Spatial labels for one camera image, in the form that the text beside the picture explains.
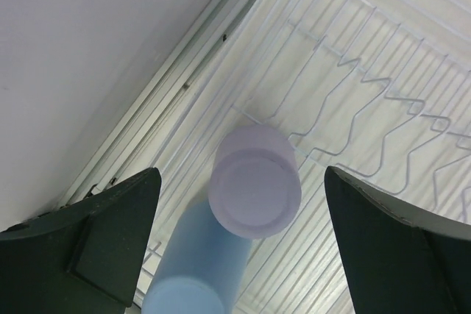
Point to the white wire dish rack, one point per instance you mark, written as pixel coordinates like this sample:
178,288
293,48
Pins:
379,88

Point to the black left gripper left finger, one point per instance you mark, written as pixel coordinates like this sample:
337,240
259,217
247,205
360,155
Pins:
82,258

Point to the lilac plastic cup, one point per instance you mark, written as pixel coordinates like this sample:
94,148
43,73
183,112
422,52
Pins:
255,189

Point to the aluminium frame rail left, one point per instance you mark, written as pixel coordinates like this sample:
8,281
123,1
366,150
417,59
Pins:
124,150

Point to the blue plastic cup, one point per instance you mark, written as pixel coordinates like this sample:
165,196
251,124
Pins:
201,268

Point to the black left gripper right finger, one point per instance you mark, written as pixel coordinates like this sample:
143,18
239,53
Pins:
397,257

